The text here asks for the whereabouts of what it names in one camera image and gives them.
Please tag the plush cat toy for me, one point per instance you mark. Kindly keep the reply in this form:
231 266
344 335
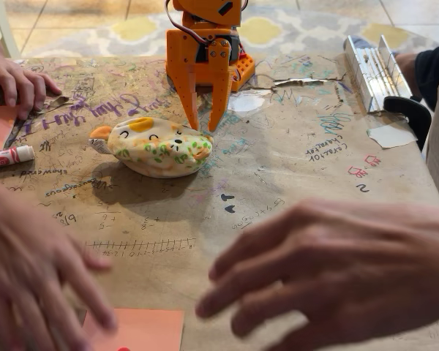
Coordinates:
157 150

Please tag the orange robot base block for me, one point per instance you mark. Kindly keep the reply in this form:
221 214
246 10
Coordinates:
244 69

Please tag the small child hand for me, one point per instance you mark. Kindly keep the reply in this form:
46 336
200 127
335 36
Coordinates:
11 77

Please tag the person's right hand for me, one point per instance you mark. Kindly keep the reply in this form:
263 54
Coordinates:
351 263

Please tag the person's left hand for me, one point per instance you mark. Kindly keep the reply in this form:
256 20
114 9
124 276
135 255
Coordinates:
18 263

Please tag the grey yellow patterned rug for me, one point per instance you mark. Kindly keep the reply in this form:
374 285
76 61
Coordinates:
278 33

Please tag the scribbled brown paper table cover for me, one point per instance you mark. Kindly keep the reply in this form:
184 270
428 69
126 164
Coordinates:
296 172

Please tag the dried brown leaf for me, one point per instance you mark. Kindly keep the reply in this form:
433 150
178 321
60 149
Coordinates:
60 100

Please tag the white chair leg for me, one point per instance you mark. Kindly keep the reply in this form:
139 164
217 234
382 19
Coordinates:
5 29

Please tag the torn white paper scrap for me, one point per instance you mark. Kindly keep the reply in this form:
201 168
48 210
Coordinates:
391 135

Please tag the red Crayola marker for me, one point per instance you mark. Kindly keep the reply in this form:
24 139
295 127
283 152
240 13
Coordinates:
11 155

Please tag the black chair armrest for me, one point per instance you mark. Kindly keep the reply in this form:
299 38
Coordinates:
409 109

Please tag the seated person in dark clothes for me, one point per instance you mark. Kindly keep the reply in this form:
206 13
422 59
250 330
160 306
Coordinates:
435 69

